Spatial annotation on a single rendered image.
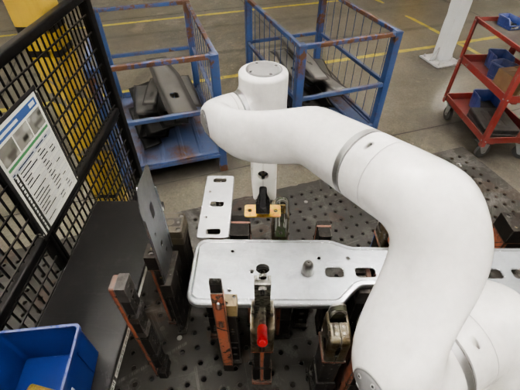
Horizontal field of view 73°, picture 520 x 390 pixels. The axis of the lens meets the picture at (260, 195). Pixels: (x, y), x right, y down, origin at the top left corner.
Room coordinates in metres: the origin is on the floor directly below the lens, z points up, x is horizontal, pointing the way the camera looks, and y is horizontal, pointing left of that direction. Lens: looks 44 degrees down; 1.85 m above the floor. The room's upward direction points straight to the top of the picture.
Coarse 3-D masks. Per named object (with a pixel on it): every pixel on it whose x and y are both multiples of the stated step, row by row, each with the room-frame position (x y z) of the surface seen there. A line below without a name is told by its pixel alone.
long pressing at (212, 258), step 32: (224, 256) 0.62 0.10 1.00; (256, 256) 0.62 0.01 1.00; (288, 256) 0.62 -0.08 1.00; (320, 256) 0.62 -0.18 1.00; (352, 256) 0.62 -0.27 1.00; (384, 256) 0.62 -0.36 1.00; (512, 256) 0.62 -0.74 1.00; (192, 288) 0.51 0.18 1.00; (224, 288) 0.51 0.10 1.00; (288, 288) 0.51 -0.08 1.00; (320, 288) 0.51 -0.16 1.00; (352, 288) 0.51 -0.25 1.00; (512, 288) 0.51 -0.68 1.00
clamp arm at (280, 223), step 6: (282, 198) 0.74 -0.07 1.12; (276, 204) 0.73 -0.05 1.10; (282, 204) 0.73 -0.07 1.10; (276, 210) 0.72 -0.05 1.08; (282, 210) 0.72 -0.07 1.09; (282, 216) 0.72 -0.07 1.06; (276, 222) 0.71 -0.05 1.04; (282, 222) 0.71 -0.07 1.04; (276, 228) 0.71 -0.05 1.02; (282, 228) 0.71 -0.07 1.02; (276, 234) 0.70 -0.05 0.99; (282, 234) 0.70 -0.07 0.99
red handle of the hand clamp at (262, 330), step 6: (264, 312) 0.40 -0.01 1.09; (258, 318) 0.38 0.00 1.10; (264, 318) 0.37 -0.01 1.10; (258, 324) 0.35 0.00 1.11; (264, 324) 0.35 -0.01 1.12; (258, 330) 0.33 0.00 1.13; (264, 330) 0.33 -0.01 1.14; (258, 336) 0.31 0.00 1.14; (264, 336) 0.31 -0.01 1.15; (258, 342) 0.30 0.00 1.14; (264, 342) 0.30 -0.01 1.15
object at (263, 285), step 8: (264, 264) 0.44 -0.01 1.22; (264, 272) 0.42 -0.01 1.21; (256, 280) 0.40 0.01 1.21; (264, 280) 0.40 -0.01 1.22; (256, 288) 0.39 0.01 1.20; (264, 288) 0.39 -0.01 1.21; (256, 296) 0.40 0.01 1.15; (264, 296) 0.40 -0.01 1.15; (256, 304) 0.41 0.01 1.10; (264, 304) 0.41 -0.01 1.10; (256, 312) 0.41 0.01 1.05
